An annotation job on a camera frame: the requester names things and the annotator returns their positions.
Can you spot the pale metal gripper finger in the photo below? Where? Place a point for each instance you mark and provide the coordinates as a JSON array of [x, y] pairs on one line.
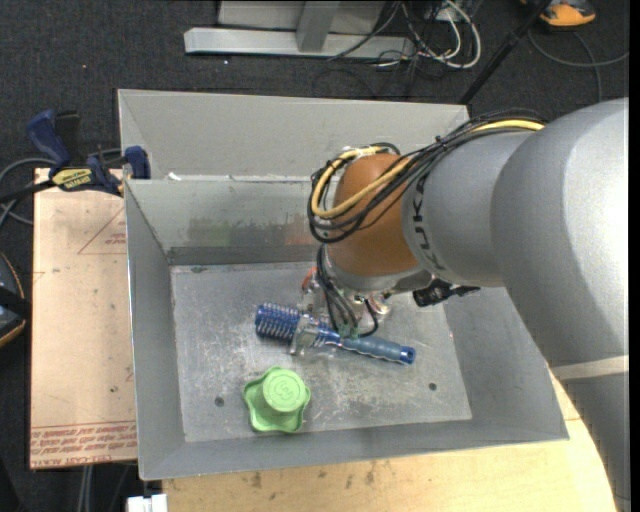
[[312, 314], [312, 346]]

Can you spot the blue brush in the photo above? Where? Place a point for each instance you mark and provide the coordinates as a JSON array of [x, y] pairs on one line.
[[372, 346]]

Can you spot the green star-shaped knob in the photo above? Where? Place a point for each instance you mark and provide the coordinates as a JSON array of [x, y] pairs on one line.
[[277, 400]]

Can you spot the grey metal bin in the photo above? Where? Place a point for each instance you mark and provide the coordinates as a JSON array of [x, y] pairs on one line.
[[210, 360]]

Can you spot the brown cardboard board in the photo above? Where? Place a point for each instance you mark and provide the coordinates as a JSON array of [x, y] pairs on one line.
[[80, 310]]

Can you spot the black cylinder on white bracket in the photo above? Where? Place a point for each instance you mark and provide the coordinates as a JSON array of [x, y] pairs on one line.
[[437, 294]]

